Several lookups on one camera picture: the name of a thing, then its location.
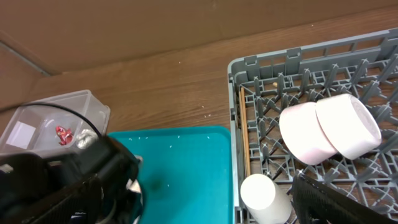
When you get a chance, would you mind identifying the white tissue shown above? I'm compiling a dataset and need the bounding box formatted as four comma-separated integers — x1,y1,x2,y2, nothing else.
76,129,98,149

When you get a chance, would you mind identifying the teal plastic tray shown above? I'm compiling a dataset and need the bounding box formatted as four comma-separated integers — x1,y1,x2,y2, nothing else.
109,126,234,224

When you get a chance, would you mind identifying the grey plastic dish rack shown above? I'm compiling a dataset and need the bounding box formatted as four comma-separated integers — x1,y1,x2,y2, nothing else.
228,29,397,223

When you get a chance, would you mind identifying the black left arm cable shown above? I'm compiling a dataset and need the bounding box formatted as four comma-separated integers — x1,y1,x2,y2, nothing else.
0,102,103,139

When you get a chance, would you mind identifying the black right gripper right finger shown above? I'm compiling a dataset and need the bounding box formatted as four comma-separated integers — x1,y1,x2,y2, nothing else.
292,174,397,224

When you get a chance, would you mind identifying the white bowl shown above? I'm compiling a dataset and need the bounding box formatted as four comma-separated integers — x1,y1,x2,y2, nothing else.
316,93,382,160
279,102,337,166

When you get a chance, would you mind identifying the white paper cup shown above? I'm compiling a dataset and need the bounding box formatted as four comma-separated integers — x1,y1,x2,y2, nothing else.
240,174,292,224

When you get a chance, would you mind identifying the clear plastic bin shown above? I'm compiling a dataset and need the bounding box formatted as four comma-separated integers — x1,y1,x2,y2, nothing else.
1,90,111,157

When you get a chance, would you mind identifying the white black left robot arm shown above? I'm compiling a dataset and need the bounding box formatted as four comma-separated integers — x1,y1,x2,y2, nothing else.
1,136,144,223

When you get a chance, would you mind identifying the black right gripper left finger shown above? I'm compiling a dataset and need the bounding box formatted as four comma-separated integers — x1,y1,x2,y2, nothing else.
27,175,103,224

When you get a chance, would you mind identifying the red snack wrapper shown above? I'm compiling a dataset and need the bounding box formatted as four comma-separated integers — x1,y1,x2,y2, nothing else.
55,126,73,146

